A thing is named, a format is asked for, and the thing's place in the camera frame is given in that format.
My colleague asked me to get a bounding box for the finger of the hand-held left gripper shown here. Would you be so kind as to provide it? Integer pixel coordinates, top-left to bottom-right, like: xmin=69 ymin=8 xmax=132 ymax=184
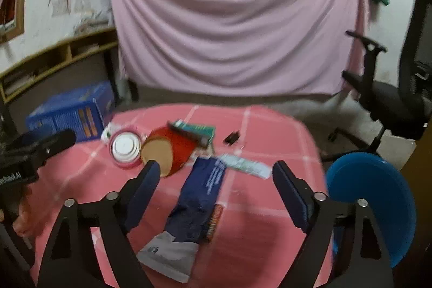
xmin=37 ymin=129 xmax=77 ymax=162

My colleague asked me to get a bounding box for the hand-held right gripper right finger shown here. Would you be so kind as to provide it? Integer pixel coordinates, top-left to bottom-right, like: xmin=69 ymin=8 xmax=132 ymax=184
xmin=272 ymin=160 xmax=395 ymax=288

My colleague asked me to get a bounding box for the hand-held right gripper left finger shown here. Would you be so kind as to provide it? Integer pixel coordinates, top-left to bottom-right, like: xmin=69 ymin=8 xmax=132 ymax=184
xmin=37 ymin=160 xmax=161 ymax=288

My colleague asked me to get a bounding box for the red paper cup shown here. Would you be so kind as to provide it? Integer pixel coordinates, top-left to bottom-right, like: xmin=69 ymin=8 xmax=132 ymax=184
xmin=139 ymin=126 xmax=198 ymax=178

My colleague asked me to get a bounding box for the white green wrapper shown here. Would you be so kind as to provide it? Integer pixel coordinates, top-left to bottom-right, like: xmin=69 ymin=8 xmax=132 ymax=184
xmin=216 ymin=154 xmax=271 ymax=179

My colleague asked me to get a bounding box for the dark blue packet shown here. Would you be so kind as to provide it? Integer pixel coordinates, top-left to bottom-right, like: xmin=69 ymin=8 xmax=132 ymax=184
xmin=137 ymin=156 xmax=227 ymax=283

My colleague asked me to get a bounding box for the blue plastic bucket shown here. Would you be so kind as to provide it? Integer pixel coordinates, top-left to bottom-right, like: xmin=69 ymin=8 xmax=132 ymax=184
xmin=326 ymin=153 xmax=417 ymax=270

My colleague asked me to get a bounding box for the person's left hand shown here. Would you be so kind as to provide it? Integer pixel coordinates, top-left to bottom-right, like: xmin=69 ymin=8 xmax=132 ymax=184
xmin=13 ymin=186 xmax=40 ymax=239

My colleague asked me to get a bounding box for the blue cardboard box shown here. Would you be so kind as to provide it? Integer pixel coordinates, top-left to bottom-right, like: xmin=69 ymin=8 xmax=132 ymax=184
xmin=26 ymin=80 xmax=116 ymax=143

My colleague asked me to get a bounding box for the pink and white round tub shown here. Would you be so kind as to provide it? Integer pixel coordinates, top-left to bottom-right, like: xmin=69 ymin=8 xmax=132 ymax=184
xmin=107 ymin=130 xmax=142 ymax=170

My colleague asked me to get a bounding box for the orange wrapper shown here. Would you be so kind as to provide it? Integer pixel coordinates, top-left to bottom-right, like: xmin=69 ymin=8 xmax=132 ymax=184
xmin=202 ymin=204 xmax=224 ymax=243

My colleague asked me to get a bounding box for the green packet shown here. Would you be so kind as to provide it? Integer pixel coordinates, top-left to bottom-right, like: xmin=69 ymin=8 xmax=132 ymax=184
xmin=169 ymin=119 xmax=217 ymax=154

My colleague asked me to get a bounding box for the black binder clip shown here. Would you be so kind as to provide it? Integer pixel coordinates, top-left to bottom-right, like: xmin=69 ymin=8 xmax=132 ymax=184
xmin=223 ymin=131 xmax=241 ymax=145

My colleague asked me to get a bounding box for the wooden shelf unit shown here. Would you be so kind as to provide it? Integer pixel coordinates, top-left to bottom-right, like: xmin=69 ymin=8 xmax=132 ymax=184
xmin=0 ymin=25 xmax=119 ymax=104

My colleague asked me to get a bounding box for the black office chair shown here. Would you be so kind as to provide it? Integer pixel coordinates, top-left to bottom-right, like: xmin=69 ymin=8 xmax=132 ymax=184
xmin=320 ymin=0 xmax=432 ymax=162

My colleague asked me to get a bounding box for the wooden desk panel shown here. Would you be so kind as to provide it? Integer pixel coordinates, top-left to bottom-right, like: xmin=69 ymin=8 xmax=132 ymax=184
xmin=401 ymin=131 xmax=432 ymax=208

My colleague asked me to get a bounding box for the pink hanging sheet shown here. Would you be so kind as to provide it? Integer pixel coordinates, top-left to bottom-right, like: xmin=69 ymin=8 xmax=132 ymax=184
xmin=105 ymin=0 xmax=372 ymax=96

